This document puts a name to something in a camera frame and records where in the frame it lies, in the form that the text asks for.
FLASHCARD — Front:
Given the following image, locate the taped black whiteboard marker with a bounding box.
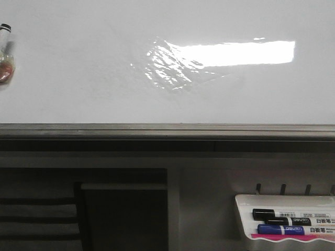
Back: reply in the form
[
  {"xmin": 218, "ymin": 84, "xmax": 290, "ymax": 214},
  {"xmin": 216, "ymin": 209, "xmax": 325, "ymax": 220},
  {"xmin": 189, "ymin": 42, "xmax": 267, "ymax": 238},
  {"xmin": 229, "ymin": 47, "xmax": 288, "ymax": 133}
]
[{"xmin": 1, "ymin": 24, "xmax": 15, "ymax": 84}]

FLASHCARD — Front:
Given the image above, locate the white marker tray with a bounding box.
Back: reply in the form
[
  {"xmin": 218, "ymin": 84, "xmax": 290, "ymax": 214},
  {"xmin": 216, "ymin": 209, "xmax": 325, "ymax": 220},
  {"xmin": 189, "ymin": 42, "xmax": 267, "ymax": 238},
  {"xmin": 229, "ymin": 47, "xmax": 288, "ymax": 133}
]
[{"xmin": 235, "ymin": 195, "xmax": 334, "ymax": 250}]

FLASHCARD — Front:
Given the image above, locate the black capped marker upper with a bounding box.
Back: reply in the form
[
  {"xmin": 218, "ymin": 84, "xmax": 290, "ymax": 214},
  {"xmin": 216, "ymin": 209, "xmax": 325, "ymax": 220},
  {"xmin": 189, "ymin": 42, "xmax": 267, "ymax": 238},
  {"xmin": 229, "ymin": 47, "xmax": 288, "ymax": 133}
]
[{"xmin": 252, "ymin": 209, "xmax": 334, "ymax": 220}]

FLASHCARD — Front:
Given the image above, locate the black capped marker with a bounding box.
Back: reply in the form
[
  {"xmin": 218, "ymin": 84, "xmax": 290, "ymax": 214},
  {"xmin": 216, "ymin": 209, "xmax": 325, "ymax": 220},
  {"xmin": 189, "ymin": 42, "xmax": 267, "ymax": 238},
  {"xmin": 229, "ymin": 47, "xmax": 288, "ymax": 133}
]
[
  {"xmin": 252, "ymin": 209, "xmax": 334, "ymax": 220},
  {"xmin": 265, "ymin": 217, "xmax": 334, "ymax": 226}
]

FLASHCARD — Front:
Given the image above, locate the blue capped marker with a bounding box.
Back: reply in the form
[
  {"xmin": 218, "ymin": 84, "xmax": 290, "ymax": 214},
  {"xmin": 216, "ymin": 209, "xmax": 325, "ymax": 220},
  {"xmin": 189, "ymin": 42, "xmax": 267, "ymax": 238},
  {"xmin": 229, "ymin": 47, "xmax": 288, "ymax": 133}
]
[{"xmin": 258, "ymin": 224, "xmax": 334, "ymax": 235}]

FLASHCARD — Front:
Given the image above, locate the black capped marker middle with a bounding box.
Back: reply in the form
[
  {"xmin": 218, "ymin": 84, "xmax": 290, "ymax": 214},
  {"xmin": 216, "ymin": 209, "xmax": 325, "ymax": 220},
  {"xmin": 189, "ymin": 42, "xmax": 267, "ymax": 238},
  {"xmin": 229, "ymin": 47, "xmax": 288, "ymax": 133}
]
[{"xmin": 265, "ymin": 217, "xmax": 334, "ymax": 226}]

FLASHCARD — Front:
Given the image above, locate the dark slatted chair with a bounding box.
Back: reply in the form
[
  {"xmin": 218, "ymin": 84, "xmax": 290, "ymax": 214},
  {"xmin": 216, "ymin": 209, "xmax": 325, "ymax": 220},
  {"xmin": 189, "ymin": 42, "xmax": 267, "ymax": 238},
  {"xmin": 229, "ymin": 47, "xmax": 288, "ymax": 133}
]
[{"xmin": 1, "ymin": 182, "xmax": 93, "ymax": 250}]

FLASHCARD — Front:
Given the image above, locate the white whiteboard with frame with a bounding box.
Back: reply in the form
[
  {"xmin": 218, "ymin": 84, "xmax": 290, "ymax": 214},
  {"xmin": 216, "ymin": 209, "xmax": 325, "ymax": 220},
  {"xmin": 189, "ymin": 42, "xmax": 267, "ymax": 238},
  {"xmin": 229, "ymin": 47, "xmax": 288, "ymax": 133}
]
[{"xmin": 1, "ymin": 1, "xmax": 334, "ymax": 140}]

